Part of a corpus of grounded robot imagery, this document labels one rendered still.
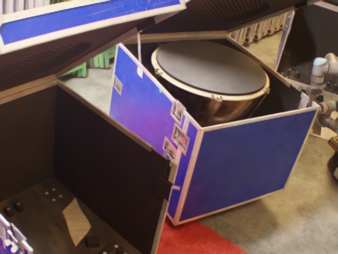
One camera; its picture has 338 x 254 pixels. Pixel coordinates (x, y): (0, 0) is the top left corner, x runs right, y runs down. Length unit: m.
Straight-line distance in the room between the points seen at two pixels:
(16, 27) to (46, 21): 0.11
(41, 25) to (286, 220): 2.65
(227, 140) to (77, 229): 1.09
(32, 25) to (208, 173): 1.70
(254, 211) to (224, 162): 0.83
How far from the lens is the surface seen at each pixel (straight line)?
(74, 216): 2.90
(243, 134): 2.73
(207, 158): 2.66
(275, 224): 3.49
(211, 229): 3.25
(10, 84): 2.46
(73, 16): 1.50
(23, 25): 1.40
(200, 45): 3.43
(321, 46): 6.19
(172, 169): 2.20
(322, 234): 3.60
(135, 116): 3.17
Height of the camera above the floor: 2.30
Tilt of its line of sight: 34 degrees down
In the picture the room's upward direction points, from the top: 12 degrees clockwise
